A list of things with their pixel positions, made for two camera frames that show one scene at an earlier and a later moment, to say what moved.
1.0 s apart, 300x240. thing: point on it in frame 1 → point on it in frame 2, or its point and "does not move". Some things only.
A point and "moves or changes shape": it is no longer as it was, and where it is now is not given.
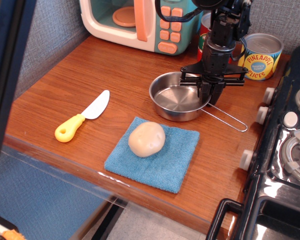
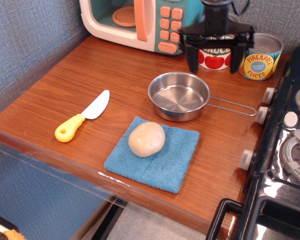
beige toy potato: [147, 139] does not move
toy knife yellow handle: [66, 132] does not move
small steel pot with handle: [177, 102] moves or changes shape
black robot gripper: [216, 66] → [216, 32]
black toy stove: [276, 205] does not move
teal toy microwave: [138, 24] does not move
